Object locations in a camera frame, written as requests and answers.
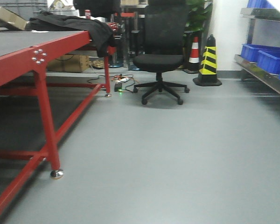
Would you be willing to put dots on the green potted plant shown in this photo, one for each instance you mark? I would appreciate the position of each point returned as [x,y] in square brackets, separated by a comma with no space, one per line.
[199,12]

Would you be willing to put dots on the blue bin middle shelf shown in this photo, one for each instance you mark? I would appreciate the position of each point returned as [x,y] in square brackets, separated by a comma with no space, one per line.
[269,61]

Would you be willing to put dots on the red metal table frame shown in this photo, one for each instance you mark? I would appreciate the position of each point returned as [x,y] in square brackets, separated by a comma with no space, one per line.
[23,73]

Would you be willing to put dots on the black jacket on table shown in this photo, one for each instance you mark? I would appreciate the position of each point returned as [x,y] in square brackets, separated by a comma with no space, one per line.
[100,33]

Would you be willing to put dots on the steel shelf rack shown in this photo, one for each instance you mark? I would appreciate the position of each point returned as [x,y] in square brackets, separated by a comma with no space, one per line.
[263,29]

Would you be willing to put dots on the flattened cardboard on table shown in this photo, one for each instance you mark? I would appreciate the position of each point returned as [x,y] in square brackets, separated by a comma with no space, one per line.
[11,20]

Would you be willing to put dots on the black yellow traffic cone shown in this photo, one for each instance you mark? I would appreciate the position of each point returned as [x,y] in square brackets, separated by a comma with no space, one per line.
[208,67]

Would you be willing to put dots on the cardboard box under table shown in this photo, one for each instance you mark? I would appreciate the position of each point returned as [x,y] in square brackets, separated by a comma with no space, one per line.
[69,63]

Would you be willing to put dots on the blue bin on shelf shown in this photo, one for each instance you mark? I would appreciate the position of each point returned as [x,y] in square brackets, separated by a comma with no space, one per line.
[249,52]

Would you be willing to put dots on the black power adapter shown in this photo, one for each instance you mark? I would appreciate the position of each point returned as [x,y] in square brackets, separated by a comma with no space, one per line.
[118,87]

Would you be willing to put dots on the red white traffic cone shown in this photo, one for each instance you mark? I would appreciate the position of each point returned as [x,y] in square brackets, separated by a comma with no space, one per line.
[193,63]

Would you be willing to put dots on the black office chair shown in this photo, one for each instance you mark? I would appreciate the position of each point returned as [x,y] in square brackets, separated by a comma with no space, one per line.
[164,24]

